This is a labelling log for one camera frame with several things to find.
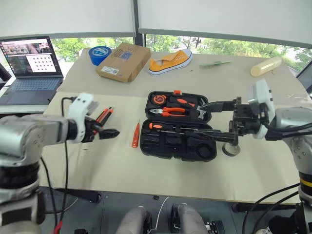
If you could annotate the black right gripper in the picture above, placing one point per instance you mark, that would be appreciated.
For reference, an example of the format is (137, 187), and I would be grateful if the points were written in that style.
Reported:
(243, 119)

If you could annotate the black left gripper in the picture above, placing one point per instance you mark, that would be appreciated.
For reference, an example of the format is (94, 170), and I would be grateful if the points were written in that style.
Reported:
(89, 132)

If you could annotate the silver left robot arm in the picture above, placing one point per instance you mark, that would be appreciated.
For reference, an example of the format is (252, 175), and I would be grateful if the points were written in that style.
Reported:
(22, 139)

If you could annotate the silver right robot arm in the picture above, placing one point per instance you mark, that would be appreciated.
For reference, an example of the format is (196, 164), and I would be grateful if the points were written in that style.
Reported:
(296, 126)

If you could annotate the black plastic tool case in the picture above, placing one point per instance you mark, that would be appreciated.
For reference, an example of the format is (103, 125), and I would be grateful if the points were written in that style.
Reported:
(175, 148)

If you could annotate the silver adjustable wrench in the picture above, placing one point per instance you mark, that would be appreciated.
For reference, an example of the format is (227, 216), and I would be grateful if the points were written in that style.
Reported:
(201, 114)

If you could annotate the orange black utility knife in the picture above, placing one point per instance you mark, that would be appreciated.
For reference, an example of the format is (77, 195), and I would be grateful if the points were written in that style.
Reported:
(105, 114)

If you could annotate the orange voltage tester pen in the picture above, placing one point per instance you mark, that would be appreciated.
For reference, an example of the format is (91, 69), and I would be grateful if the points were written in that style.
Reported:
(135, 139)

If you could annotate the grey round tape roll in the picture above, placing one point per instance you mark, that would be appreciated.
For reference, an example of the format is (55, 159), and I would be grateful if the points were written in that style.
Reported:
(231, 150)

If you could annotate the short orange black screwdriver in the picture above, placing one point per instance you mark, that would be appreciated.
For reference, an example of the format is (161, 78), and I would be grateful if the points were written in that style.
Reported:
(181, 101)

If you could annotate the thin black metal rod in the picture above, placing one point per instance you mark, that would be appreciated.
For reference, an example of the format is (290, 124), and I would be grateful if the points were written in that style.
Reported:
(170, 131)

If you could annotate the green plastic strip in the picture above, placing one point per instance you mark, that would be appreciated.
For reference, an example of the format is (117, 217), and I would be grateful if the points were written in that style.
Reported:
(214, 64)

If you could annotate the orange black tape measure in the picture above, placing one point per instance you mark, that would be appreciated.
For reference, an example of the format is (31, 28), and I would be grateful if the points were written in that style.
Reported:
(159, 100)

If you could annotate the yellow canvas shoe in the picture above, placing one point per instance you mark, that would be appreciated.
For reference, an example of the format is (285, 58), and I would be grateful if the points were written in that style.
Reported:
(170, 63)

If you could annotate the brown cardboard box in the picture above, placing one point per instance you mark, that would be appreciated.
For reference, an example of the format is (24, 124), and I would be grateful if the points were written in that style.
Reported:
(124, 62)

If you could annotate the cream cylindrical roll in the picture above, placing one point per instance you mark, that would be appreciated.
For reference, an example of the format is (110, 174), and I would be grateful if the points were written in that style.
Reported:
(265, 66)

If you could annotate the blue tape roll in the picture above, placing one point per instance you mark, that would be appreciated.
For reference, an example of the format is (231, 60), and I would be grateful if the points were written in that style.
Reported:
(98, 54)

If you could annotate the grey rounded robot leg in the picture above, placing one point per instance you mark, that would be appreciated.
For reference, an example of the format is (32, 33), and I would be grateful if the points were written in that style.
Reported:
(189, 219)
(132, 220)

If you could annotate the open dark laptop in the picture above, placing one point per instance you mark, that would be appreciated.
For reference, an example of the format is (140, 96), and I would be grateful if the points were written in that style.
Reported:
(31, 73)

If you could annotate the white roller blind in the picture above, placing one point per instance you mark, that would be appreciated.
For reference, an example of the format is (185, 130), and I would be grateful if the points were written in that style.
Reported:
(219, 17)
(65, 17)

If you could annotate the dark object beside laptop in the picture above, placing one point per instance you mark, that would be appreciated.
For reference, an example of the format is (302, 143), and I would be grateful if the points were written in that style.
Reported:
(4, 76)

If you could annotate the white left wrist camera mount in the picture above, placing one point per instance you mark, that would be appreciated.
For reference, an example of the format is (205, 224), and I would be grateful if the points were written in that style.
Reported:
(78, 107)

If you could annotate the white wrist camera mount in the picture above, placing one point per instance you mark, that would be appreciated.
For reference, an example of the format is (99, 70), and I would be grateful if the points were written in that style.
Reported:
(260, 93)
(78, 107)

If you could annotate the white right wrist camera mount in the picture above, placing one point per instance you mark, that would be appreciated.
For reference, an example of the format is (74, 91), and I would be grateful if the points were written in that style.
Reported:
(260, 93)

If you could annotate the dark window frame post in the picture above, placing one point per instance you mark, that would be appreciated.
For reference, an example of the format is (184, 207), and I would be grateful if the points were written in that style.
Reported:
(139, 39)

